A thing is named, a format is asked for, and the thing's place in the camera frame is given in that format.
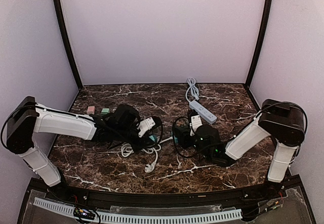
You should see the pink USB charger plug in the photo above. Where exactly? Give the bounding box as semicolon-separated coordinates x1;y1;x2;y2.
87;106;96;115

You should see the black frame post left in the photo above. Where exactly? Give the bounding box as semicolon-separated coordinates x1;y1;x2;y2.
53;0;83;91

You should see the teal small charger plug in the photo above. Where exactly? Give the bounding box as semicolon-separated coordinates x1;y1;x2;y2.
149;135;157;142

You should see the white slotted cable duct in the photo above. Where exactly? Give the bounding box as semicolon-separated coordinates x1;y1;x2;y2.
33;197;242;223

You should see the black frame post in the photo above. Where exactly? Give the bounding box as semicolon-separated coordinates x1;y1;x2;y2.
245;0;272;91
53;0;83;91

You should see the light blue power strip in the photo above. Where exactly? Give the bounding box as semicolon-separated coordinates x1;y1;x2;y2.
189;100;217;124

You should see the white power cable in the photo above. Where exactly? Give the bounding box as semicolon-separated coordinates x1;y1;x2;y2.
120;137;174;173

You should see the black frame post right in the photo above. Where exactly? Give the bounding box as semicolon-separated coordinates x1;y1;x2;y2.
245;0;272;91

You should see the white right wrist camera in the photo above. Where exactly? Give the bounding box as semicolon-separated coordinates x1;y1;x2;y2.
189;115;202;136

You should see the green dual USB charger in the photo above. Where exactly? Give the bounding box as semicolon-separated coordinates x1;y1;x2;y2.
100;108;110;115

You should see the small green circuit board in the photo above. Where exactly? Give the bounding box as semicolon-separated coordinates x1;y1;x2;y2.
73;208;96;220

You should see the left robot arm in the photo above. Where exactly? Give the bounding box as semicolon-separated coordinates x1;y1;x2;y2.
1;96;163;187

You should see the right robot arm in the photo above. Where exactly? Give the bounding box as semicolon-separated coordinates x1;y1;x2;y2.
172;99;308;183

